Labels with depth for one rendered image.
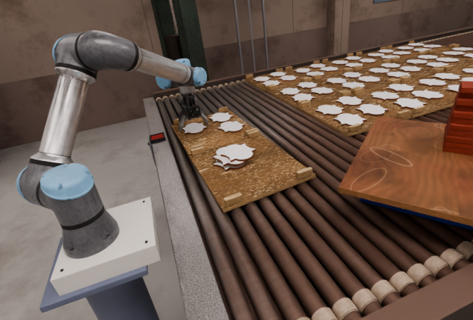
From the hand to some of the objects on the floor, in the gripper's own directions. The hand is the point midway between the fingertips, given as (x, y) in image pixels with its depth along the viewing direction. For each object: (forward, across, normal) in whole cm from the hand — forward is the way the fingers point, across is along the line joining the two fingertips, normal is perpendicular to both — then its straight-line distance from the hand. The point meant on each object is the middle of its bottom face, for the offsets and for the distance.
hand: (194, 128), depth 146 cm
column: (+94, -48, -59) cm, 120 cm away
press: (+98, +53, +254) cm, 277 cm away
